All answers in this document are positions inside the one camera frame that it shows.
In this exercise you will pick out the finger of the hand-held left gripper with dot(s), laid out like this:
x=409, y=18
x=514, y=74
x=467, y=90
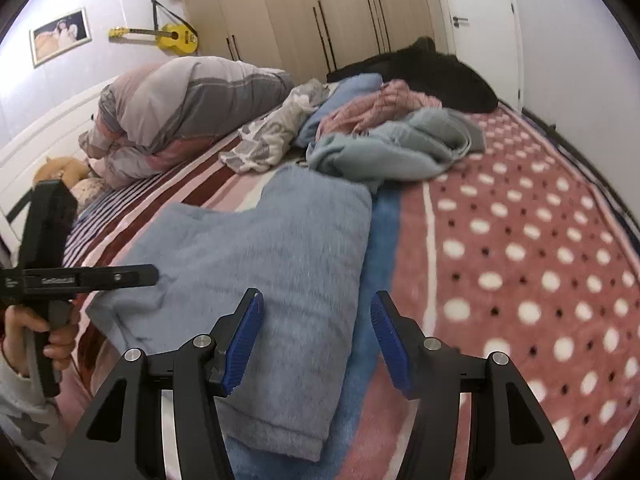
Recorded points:
x=125, y=276

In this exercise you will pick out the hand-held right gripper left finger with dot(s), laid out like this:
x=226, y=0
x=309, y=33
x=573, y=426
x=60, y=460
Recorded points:
x=245, y=345

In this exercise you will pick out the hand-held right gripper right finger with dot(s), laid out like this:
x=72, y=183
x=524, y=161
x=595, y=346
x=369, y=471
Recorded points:
x=390, y=345

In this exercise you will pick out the blue-grey pants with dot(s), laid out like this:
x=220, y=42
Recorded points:
x=260, y=270

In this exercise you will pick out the person's left forearm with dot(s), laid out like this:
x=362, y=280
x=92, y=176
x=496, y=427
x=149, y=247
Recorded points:
x=30, y=425

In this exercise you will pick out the person's left hand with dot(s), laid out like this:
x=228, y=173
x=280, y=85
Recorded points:
x=20, y=325

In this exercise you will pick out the floral pillow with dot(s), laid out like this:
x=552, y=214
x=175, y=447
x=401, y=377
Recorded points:
x=90, y=190

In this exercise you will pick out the brown teddy bear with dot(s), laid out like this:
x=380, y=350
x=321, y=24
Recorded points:
x=65, y=166

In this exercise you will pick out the white headboard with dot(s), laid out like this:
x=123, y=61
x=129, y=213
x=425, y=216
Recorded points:
x=40, y=130

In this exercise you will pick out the pink grey striped quilt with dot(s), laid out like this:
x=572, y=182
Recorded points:
x=190, y=105

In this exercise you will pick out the grey-green garment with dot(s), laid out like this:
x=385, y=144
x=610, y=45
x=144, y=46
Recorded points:
x=390, y=155

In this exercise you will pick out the white grey patterned garment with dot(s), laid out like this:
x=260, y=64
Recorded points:
x=265, y=135

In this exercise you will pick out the yellow guitar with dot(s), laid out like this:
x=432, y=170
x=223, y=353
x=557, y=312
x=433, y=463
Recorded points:
x=175, y=37

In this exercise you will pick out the pink garment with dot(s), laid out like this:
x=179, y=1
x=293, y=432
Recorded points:
x=370, y=110

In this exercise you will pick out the blue garment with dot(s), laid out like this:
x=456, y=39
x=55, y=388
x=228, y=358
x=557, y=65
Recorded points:
x=345, y=95

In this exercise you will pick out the black jacket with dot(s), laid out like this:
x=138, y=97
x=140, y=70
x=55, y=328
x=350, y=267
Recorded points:
x=430, y=75

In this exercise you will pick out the beige wooden wardrobe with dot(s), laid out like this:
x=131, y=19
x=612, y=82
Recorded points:
x=280, y=10

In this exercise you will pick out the white door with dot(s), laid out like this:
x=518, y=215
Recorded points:
x=485, y=50

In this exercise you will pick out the framed wall picture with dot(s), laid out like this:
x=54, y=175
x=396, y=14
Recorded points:
x=60, y=35

